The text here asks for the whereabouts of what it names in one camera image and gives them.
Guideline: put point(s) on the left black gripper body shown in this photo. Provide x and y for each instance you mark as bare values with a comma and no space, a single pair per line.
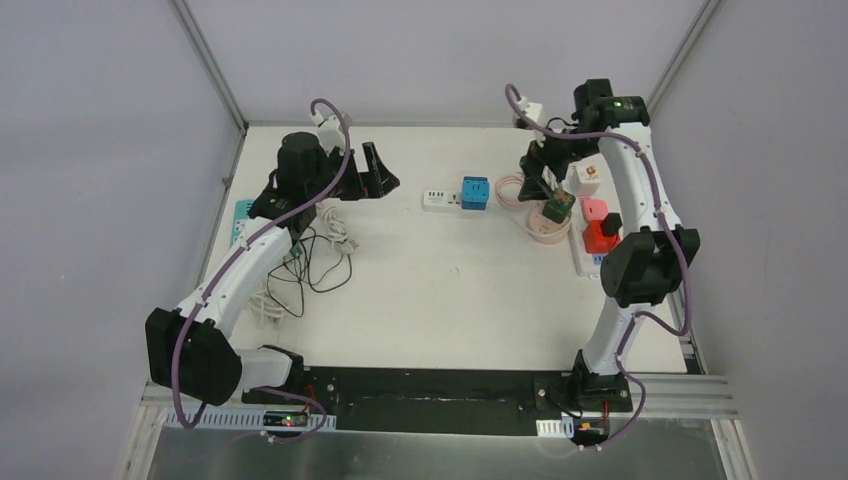
357,176

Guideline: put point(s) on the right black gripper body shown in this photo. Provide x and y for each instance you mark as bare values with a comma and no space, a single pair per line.
558,153

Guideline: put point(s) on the dark blue cube adapter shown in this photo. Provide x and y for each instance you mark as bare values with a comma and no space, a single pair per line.
474,193

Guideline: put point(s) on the white USB power strip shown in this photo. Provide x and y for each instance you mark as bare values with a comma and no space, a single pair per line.
440,201

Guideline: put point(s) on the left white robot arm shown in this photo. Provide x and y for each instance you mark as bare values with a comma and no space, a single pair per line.
188,347

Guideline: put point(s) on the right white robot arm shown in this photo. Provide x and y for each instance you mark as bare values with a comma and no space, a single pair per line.
655,252

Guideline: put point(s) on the pink plug adapter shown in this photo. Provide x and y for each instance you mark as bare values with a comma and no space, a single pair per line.
593,210

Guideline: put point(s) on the red plug adapter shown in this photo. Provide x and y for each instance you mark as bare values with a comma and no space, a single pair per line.
596,242

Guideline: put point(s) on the green patterned cube adapter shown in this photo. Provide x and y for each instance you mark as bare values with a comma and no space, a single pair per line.
558,207

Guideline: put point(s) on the white cube adapter orange sticker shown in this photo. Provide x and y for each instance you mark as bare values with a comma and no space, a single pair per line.
585,180

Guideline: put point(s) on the pink round power strip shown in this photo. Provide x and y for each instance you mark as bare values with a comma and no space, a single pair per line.
545,230

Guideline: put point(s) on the white long power strip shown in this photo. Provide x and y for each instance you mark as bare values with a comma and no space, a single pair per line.
586,264

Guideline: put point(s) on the teal power strip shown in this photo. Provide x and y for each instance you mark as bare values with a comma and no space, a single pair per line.
240,218

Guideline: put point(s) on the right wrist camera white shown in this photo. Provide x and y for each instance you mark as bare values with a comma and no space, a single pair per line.
532,110

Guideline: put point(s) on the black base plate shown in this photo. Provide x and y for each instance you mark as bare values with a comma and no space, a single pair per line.
446,401

